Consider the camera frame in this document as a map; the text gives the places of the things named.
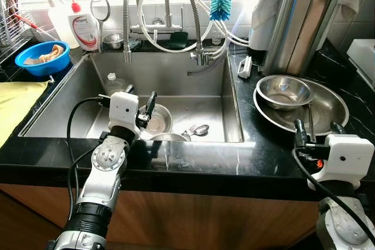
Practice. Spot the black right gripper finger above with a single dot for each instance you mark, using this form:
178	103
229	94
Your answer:
337	128
300	133

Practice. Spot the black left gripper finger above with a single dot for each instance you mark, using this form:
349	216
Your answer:
151	102
129	88

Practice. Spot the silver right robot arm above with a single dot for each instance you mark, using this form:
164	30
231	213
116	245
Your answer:
345	221

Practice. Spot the clear plastic bottle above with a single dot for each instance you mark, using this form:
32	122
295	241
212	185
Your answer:
114	85

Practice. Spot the thin steel utensil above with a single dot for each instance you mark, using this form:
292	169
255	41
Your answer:
312	121

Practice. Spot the small steel bowl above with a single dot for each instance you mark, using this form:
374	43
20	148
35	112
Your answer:
159	122

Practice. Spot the large steel basin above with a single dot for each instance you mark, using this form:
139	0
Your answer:
328	109

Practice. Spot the stainless steel sink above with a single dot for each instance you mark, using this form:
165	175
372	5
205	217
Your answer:
176	80

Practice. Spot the medium steel bowl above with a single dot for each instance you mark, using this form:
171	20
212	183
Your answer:
284	92

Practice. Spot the small steel cup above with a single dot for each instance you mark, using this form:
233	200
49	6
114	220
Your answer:
112	41

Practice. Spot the green sponge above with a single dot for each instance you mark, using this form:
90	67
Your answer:
176	40

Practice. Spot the silver flexible faucet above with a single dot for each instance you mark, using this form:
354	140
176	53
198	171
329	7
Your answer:
126	21

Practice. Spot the white soap pump bottle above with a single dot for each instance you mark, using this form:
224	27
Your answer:
85	33

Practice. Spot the white appliance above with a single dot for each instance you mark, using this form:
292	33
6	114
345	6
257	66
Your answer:
363	60

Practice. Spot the small white clip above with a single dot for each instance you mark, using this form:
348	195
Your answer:
245	67

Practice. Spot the peach cloth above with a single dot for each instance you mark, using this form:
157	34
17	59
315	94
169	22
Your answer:
50	54

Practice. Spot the blue plastic bowl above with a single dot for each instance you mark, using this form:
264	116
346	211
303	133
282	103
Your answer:
41	68

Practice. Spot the white spray bottle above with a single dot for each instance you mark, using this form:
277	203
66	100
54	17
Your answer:
58	24

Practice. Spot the steel knife block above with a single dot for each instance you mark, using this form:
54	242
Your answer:
299	27

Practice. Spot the yellow cloth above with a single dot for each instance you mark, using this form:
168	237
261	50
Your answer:
14	109

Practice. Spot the brown wooden cabinet front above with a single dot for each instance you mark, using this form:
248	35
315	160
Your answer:
205	221

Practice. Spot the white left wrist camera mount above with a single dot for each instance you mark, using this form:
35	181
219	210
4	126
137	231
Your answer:
123	109

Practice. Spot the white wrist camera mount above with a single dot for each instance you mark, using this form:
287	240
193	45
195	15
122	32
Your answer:
348	156
123	109

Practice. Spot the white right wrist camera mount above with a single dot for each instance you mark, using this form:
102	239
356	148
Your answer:
348	156

